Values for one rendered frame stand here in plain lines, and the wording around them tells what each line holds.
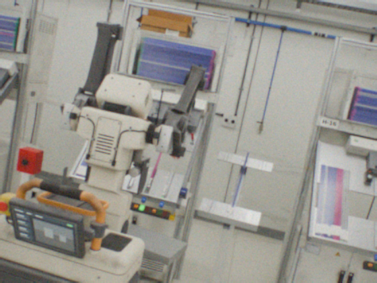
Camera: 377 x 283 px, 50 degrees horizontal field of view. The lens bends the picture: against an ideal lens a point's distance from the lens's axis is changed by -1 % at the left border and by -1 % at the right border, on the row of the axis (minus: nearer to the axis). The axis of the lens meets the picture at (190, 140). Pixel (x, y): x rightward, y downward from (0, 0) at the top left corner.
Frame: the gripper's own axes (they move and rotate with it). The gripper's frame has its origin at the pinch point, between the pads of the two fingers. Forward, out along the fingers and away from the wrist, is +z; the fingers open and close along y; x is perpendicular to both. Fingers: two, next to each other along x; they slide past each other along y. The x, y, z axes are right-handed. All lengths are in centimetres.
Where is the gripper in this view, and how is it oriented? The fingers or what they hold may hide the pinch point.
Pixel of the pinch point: (176, 158)
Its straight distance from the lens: 255.4
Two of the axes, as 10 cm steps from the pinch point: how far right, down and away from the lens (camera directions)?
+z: -0.3, 5.7, 8.2
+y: -9.6, -2.5, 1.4
